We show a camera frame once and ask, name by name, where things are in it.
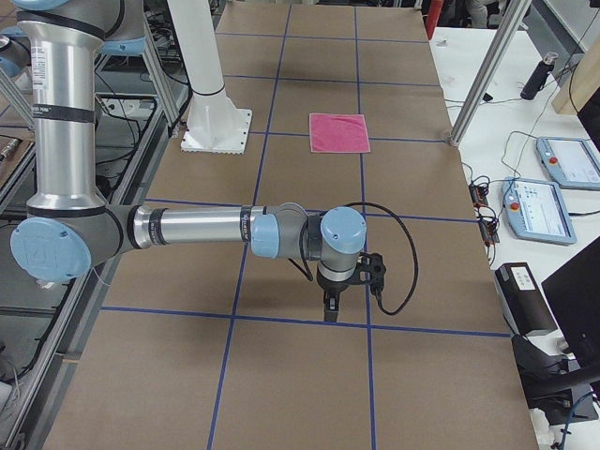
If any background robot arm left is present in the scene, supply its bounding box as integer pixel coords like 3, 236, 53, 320
1, 26, 31, 79

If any far teach pendant tablet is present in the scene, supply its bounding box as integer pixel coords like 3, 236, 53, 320
535, 137, 599, 190

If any near teach pendant tablet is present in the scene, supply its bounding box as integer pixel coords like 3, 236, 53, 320
502, 177, 577, 246

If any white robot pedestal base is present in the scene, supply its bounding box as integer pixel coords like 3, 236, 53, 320
168, 0, 252, 155

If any teach pendant tablet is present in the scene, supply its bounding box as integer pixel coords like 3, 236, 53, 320
535, 137, 599, 190
502, 177, 577, 246

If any wooden board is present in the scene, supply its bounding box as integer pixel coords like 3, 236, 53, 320
552, 38, 600, 114

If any pink and grey towel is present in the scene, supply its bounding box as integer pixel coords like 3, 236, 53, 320
308, 112, 370, 154

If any black water bottle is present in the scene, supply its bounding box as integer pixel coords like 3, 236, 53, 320
520, 52, 558, 100

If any small electronics circuit board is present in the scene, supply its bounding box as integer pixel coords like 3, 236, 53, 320
469, 175, 500, 248

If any aluminium frame side table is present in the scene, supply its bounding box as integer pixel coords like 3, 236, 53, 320
0, 27, 193, 450

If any black computer monitor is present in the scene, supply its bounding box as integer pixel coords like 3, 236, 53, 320
543, 236, 599, 367

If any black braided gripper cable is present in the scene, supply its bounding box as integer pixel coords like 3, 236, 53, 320
290, 201, 419, 315

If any aluminium frame post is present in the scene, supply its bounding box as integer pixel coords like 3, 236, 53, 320
447, 0, 532, 147

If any black box with label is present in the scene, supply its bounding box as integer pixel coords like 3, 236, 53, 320
494, 262, 558, 338

